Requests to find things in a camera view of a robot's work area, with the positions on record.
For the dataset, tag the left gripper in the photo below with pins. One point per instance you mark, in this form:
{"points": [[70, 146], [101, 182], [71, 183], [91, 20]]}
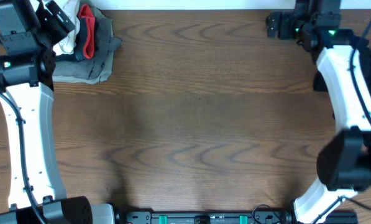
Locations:
{"points": [[57, 33]]}

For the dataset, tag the white t-shirt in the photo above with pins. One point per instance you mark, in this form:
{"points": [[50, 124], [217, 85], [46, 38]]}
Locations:
{"points": [[71, 9]]}

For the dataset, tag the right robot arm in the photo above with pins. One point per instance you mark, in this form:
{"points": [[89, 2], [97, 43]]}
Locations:
{"points": [[344, 165]]}

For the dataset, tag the folded black garment red band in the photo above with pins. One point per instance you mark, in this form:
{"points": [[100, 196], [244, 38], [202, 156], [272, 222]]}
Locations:
{"points": [[84, 49]]}

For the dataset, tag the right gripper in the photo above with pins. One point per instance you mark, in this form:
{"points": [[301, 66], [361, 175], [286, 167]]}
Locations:
{"points": [[288, 17]]}

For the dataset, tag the folded grey garment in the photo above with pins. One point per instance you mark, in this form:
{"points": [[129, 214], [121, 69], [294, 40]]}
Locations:
{"points": [[101, 56]]}

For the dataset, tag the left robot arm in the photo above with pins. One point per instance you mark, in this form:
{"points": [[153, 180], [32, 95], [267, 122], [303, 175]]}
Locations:
{"points": [[27, 61]]}

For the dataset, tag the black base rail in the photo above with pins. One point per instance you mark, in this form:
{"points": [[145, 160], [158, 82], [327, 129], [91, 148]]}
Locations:
{"points": [[259, 215]]}

